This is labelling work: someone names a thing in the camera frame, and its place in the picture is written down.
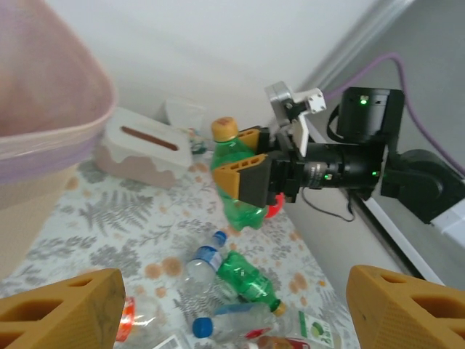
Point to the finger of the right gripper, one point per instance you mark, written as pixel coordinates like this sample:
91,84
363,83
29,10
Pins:
254,138
250,181

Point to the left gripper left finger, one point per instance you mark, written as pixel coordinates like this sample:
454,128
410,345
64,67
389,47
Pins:
54,320

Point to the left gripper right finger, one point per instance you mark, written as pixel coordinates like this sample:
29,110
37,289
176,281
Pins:
410,316

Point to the green plastic soda bottle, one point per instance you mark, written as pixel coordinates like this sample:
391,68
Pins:
223,154
247,280

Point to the clear bottle orange label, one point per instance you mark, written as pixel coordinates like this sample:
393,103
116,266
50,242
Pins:
129,320

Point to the clear bottle lime label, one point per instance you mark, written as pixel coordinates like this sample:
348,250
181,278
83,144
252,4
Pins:
318,331

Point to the clear bottle dark blue label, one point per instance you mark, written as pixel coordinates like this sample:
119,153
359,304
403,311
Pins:
201,272

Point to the bottle red yellow label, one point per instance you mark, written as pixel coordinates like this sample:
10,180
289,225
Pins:
283,343

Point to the clear crushed blue-cap bottle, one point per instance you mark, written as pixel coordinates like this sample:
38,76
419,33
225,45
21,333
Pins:
236,323

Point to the beige ribbed plastic bin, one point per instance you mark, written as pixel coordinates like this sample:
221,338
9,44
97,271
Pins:
29,218

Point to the red shark plush toy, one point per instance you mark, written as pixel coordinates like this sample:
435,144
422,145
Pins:
278,207

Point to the green tissue pack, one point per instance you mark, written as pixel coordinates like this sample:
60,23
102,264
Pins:
181,112

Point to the white pink tissue box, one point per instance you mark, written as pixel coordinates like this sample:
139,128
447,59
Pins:
138,145

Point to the floral patterned tablecloth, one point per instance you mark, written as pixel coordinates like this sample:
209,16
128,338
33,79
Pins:
127,218

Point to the pink plastic basket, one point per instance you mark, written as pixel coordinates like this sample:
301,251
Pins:
54,91

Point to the aluminium frame post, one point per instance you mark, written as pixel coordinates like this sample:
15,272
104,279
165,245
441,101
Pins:
359,34

